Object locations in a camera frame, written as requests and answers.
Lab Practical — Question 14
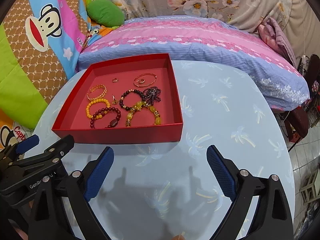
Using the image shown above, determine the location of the dark red bead bracelet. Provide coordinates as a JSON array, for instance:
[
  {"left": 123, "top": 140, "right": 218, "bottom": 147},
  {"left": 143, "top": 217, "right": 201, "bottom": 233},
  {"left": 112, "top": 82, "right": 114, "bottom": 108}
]
[{"left": 89, "top": 106, "right": 122, "bottom": 129}]

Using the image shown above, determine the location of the small yellow bead bracelet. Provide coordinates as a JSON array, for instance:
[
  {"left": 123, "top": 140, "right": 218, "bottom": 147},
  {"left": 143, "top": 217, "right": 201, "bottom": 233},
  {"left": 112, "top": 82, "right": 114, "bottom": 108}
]
[{"left": 85, "top": 98, "right": 112, "bottom": 119}]

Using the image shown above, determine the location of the silver earring small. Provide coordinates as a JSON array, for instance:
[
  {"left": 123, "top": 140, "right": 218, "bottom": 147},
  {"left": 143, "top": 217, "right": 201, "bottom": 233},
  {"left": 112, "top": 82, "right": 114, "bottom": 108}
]
[{"left": 112, "top": 95, "right": 119, "bottom": 105}]

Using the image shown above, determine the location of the dark wooden bead bracelet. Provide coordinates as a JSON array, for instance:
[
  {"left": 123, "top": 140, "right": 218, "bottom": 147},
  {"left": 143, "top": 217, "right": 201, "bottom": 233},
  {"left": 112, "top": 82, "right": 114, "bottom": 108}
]
[{"left": 119, "top": 88, "right": 148, "bottom": 112}]

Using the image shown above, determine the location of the yellow amber chunky bracelet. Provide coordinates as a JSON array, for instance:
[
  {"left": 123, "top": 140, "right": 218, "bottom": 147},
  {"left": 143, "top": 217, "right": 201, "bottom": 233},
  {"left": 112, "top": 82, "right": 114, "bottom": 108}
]
[{"left": 125, "top": 101, "right": 163, "bottom": 128}]

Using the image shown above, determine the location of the garnet small bead bracelet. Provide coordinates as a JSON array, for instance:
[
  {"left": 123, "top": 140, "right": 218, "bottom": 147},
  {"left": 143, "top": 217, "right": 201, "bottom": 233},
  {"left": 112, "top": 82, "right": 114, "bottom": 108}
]
[{"left": 142, "top": 86, "right": 163, "bottom": 107}]

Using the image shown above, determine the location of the gold hoop earring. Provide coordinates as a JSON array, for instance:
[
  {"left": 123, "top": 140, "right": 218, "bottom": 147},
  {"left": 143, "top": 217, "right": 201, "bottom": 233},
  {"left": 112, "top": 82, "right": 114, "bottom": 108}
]
[{"left": 112, "top": 77, "right": 119, "bottom": 83}]

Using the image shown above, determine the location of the person left hand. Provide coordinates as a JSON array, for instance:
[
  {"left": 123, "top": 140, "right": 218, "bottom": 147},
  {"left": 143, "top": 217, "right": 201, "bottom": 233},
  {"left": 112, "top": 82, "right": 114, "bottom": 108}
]
[{"left": 9, "top": 219, "right": 28, "bottom": 240}]

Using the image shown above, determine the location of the light blue palm tablecloth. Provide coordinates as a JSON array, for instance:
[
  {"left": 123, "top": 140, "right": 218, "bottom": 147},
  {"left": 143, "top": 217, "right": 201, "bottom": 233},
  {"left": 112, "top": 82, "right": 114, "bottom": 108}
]
[{"left": 27, "top": 60, "right": 295, "bottom": 239}]

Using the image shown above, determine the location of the red cardboard tray box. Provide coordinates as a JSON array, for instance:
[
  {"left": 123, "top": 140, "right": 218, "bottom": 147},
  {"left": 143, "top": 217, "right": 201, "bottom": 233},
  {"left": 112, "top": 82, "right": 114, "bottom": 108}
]
[{"left": 52, "top": 54, "right": 183, "bottom": 144}]

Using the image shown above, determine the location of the dark red stool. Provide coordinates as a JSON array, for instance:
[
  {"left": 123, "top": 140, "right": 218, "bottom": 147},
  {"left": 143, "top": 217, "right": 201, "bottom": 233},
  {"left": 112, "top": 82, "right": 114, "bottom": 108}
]
[{"left": 285, "top": 106, "right": 309, "bottom": 142}]

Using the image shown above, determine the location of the thin rose gold bangle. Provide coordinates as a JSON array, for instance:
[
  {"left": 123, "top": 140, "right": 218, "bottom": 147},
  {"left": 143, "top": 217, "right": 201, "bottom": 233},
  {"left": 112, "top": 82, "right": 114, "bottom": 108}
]
[{"left": 133, "top": 73, "right": 157, "bottom": 88}]

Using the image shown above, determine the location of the cartoon monkey colourful quilt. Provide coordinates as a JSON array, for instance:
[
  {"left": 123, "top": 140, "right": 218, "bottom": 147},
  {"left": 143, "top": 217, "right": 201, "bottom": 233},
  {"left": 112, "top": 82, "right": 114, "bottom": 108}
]
[{"left": 1, "top": 0, "right": 111, "bottom": 148}]

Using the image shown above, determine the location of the pink blue striped pillow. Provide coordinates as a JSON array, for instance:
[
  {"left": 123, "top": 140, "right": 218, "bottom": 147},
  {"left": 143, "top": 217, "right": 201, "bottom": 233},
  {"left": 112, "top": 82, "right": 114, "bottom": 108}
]
[{"left": 77, "top": 16, "right": 310, "bottom": 111}]

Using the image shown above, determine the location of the pink folded cloth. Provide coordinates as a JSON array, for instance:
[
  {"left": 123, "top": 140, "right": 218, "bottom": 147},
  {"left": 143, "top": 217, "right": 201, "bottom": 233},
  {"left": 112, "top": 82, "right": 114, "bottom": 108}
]
[{"left": 258, "top": 18, "right": 297, "bottom": 67}]

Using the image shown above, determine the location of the green plush pillow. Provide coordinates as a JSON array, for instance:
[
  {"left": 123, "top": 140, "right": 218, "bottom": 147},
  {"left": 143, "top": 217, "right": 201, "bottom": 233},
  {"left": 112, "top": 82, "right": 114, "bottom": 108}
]
[{"left": 86, "top": 0, "right": 125, "bottom": 28}]

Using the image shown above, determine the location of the grey floral bedsheet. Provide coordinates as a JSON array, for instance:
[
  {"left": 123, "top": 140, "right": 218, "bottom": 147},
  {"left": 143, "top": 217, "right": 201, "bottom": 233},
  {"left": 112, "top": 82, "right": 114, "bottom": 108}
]
[{"left": 110, "top": 0, "right": 319, "bottom": 58}]

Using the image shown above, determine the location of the gold chain bangle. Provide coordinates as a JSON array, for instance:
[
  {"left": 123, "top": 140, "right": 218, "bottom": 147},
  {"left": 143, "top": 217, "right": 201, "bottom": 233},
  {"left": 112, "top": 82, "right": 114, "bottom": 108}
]
[{"left": 87, "top": 84, "right": 107, "bottom": 101}]

